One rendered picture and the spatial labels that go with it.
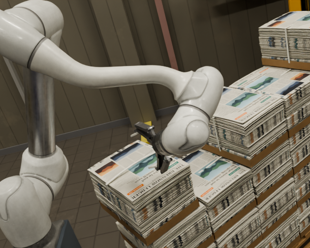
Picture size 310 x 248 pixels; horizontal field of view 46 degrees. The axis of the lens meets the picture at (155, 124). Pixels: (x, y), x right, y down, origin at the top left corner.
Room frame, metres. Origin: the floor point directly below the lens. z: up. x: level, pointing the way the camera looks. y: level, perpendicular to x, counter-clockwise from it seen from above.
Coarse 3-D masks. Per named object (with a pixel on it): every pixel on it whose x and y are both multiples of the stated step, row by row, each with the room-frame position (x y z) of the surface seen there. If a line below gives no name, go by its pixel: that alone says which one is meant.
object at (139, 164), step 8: (152, 152) 1.38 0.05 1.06; (136, 160) 1.35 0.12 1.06; (144, 160) 1.34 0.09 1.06; (128, 168) 1.31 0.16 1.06; (136, 168) 1.30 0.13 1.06; (112, 176) 1.29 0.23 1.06; (120, 176) 1.27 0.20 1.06; (112, 184) 1.23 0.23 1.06; (112, 192) 1.24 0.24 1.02; (120, 216) 1.23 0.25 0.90
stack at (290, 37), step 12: (288, 12) 2.11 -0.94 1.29; (300, 12) 2.03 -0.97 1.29; (264, 24) 2.01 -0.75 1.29; (276, 24) 1.94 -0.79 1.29; (288, 24) 1.88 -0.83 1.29; (300, 24) 1.82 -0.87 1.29; (264, 36) 1.96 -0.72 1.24; (276, 36) 1.89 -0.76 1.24; (288, 36) 1.82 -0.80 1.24; (300, 36) 1.76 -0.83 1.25; (264, 48) 1.96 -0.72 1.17; (276, 48) 1.89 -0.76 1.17; (288, 48) 1.83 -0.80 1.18; (300, 48) 1.77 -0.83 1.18; (288, 60) 1.83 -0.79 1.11; (300, 60) 1.77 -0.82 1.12
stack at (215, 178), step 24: (288, 144) 1.52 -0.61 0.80; (192, 168) 1.52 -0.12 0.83; (216, 168) 1.46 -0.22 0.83; (240, 168) 1.40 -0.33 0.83; (264, 168) 1.43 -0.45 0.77; (288, 168) 1.51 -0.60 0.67; (216, 192) 1.29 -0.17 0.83; (240, 192) 1.35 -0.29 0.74; (288, 192) 1.49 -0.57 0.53; (192, 216) 1.20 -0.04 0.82; (216, 216) 1.27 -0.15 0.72; (264, 216) 1.39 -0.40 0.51; (168, 240) 1.13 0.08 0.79; (192, 240) 1.19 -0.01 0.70; (216, 240) 1.25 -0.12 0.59; (240, 240) 1.30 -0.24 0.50; (264, 240) 1.39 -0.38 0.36; (288, 240) 1.48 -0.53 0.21
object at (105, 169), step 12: (132, 144) 1.51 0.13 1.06; (144, 144) 1.47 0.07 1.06; (108, 156) 1.46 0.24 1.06; (120, 156) 1.42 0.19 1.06; (132, 156) 1.40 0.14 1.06; (96, 168) 1.38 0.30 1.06; (108, 168) 1.35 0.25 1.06; (120, 168) 1.33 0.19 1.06; (96, 180) 1.34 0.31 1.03; (96, 192) 1.39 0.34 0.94; (108, 204) 1.31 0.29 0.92
